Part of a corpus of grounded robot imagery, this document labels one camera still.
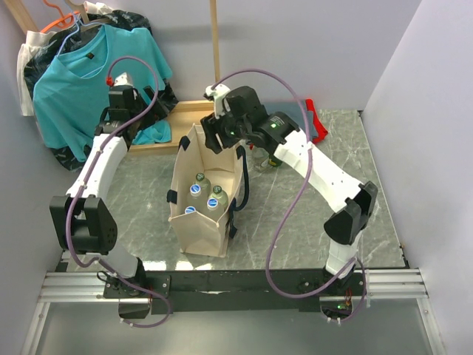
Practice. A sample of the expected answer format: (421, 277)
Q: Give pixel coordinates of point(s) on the light blue wire hanger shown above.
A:
(75, 40)

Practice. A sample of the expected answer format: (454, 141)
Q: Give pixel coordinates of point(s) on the clear bottle green cap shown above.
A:
(219, 194)
(261, 159)
(203, 182)

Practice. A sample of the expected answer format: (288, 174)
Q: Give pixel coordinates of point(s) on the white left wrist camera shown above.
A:
(123, 79)

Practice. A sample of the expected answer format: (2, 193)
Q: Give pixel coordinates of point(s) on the wooden clothes hanger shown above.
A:
(83, 19)

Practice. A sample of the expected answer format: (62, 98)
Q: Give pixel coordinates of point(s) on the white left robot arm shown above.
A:
(82, 221)

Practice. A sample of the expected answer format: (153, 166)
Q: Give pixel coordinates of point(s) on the wooden rack base tray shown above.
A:
(181, 119)

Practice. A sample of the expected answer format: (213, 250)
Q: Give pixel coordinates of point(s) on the aluminium rail frame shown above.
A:
(71, 317)

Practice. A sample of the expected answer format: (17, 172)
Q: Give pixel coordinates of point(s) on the orange clothes hanger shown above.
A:
(63, 21)

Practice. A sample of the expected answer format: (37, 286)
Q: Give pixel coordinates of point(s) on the turquoise t-shirt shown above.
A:
(70, 96)

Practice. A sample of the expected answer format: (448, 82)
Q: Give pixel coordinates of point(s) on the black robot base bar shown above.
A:
(187, 291)

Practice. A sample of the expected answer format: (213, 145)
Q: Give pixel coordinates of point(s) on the clear bottle blue cap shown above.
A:
(196, 197)
(214, 209)
(189, 210)

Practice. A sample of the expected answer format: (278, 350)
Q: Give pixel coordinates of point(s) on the wooden rack post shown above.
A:
(21, 15)
(215, 38)

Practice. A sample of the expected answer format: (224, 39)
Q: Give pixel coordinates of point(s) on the grey folded garment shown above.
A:
(292, 109)

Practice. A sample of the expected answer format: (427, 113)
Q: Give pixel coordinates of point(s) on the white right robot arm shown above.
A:
(351, 200)

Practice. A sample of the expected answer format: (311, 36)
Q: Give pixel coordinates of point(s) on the wooden rack left post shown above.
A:
(21, 15)

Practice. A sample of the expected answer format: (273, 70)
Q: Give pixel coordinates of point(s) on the green glass bottle yellow label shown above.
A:
(273, 161)

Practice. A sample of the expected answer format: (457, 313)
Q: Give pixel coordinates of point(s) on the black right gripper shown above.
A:
(211, 126)

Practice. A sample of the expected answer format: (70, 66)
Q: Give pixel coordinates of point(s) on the beige canvas tote bag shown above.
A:
(196, 233)

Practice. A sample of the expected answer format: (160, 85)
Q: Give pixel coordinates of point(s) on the red folded garment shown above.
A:
(321, 132)

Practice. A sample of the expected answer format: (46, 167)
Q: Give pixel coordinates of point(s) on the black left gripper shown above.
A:
(154, 113)

